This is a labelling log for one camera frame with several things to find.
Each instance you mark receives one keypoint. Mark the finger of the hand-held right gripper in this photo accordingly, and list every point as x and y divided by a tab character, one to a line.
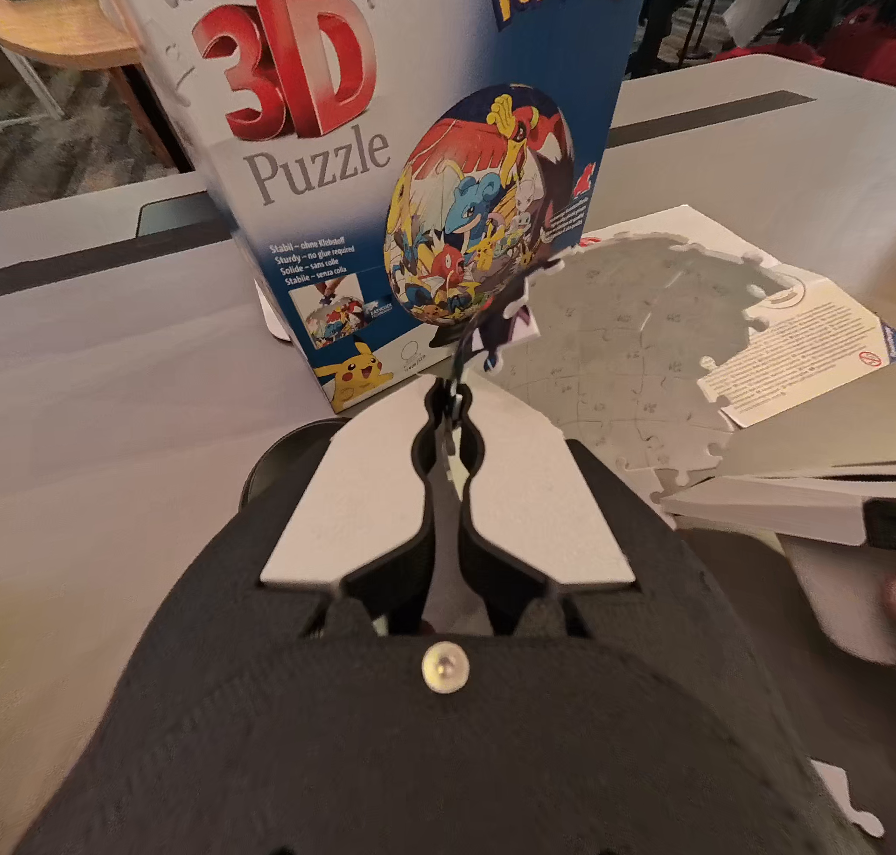
770	508
826	428

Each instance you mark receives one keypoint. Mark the black chair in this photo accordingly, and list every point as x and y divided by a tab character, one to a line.
672	15

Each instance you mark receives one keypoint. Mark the round wooden side table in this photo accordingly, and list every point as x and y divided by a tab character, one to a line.
63	29

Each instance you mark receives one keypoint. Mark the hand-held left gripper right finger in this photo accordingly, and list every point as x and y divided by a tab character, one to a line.
546	505

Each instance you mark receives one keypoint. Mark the red bag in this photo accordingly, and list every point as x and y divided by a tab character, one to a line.
854	39

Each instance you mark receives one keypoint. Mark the hanging white paper sheet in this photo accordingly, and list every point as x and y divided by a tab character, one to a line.
763	1

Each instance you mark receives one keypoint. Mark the partly built puzzle ball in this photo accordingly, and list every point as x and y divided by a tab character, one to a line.
630	351

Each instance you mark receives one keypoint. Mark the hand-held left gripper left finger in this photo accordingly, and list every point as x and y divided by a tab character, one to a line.
350	491

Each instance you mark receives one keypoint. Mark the white-backed puzzle piece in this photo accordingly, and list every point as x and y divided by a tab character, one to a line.
850	799

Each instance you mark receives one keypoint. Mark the white instruction leaflet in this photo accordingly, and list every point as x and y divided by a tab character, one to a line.
805	351

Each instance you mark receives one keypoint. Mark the person's right hand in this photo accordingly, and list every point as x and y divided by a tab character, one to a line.
889	597

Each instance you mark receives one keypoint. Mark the black round ball stand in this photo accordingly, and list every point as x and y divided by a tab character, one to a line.
280	456

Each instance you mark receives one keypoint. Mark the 3D puzzle cardboard box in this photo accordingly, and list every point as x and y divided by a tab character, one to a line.
294	155

